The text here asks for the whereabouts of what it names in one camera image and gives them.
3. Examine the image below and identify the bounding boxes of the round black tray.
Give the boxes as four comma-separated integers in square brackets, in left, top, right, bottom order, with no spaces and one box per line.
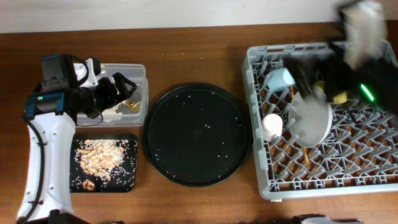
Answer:
[142,83,252,187]

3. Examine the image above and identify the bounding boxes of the white tissue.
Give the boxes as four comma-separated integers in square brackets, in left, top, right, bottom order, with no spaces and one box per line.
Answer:
[102,103,132,115]

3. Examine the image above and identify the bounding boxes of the light grey plate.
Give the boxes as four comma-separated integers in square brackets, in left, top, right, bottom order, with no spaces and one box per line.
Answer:
[288,89,333,147]

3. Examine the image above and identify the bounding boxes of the food scraps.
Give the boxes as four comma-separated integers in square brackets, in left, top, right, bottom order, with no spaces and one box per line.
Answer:
[74,139,137,192]

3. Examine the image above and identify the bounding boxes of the pink cup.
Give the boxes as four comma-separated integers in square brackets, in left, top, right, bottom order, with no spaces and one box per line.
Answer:
[262,113,283,141]

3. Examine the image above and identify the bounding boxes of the wooden chopstick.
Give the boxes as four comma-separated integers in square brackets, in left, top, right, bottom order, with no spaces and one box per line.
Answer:
[290,85,309,164]

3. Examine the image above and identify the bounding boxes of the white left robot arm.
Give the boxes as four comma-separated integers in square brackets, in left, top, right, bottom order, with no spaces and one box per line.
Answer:
[17,54,137,223]

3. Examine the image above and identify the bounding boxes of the gold foil wrapper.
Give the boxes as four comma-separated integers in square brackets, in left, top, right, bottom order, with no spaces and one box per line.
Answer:
[124,100,141,113]

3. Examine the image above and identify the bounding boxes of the light blue cup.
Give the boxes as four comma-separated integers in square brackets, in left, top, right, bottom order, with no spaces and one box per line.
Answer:
[267,68,295,92]

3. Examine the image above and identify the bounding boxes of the yellow bowl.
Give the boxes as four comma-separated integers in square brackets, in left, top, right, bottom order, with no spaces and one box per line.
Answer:
[313,81,348,105]

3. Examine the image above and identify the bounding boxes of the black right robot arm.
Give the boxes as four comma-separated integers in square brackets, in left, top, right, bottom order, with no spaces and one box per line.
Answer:
[284,42,397,114]

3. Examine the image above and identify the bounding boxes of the grey dishwasher rack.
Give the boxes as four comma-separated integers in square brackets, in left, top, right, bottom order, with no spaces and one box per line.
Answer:
[242,42,397,201]

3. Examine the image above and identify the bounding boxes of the clear plastic bin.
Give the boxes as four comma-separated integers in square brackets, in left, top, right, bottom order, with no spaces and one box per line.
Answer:
[77,63,149,128]

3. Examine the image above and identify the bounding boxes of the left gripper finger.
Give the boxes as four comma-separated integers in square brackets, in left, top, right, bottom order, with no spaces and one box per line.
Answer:
[86,93,131,118]
[113,72,137,96]

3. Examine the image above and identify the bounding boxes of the black rectangular tray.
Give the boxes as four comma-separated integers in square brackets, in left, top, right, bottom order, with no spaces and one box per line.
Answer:
[68,133,139,194]

